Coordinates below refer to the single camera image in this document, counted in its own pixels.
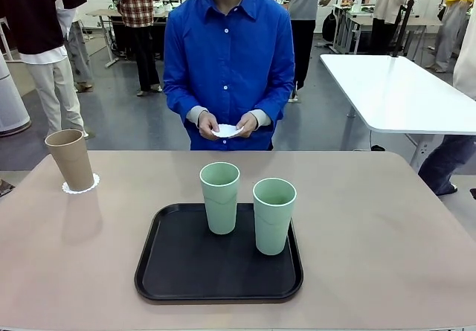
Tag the person's left hand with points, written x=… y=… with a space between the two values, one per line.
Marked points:
x=250 y=124

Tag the white cylindrical air purifier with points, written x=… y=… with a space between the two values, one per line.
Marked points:
x=11 y=104

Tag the person's left forearm blue sleeve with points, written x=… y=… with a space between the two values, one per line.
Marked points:
x=270 y=117

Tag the tall pale green cup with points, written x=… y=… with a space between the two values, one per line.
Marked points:
x=221 y=215
x=273 y=234

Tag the wooden desk white legs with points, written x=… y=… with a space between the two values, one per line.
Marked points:
x=106 y=12

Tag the grey background workbench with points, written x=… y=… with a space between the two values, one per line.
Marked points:
x=362 y=20

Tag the person in plaid shirt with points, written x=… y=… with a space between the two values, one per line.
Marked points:
x=139 y=3

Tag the person's right hand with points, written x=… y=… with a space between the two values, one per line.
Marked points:
x=206 y=122

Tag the person in blue shirt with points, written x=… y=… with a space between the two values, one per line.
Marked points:
x=230 y=67

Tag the person in grey trousers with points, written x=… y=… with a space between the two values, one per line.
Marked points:
x=80 y=56

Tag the white scalloped paper coaster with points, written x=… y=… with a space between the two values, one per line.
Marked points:
x=227 y=131
x=66 y=189

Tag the dark object beside table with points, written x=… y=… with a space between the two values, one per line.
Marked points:
x=4 y=189

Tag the black plastic serving tray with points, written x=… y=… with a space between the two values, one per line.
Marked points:
x=223 y=275

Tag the person black top cream trousers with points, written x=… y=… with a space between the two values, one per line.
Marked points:
x=33 y=11

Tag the black backpack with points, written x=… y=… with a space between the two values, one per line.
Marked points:
x=329 y=28

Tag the person's right forearm blue sleeve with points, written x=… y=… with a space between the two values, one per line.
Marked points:
x=189 y=114

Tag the black tripod pole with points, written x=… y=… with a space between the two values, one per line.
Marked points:
x=405 y=22

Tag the person beige top navy trousers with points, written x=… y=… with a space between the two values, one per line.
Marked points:
x=446 y=160

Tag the tall tan cup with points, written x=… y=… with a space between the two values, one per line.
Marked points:
x=72 y=163

